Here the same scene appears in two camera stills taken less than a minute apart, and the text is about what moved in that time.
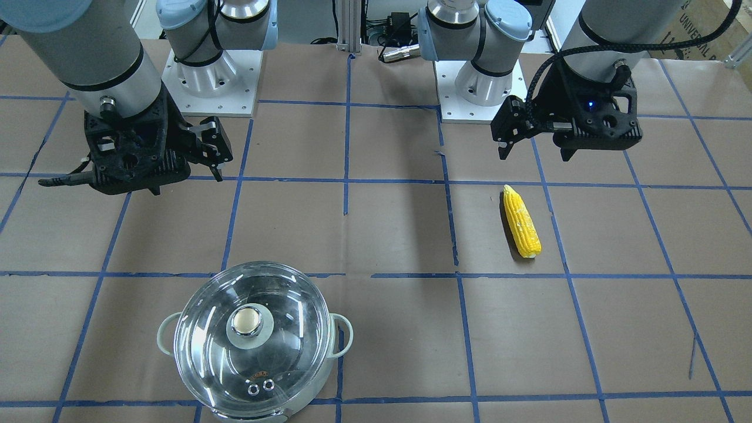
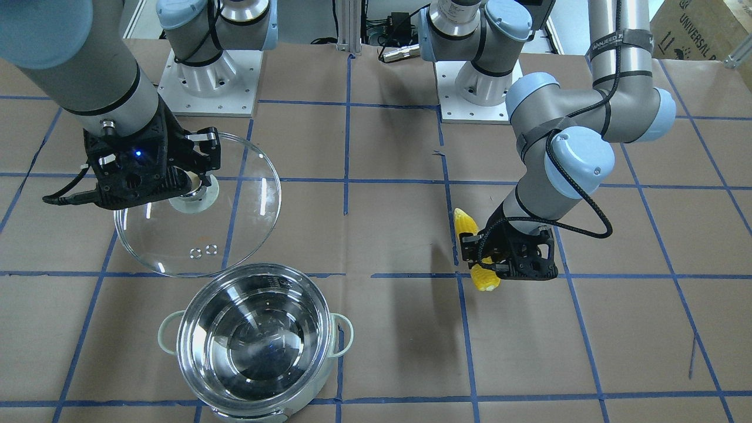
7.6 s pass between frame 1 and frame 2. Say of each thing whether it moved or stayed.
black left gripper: moved
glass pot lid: moved
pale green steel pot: stayed
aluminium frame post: stayed
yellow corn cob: moved
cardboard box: stayed
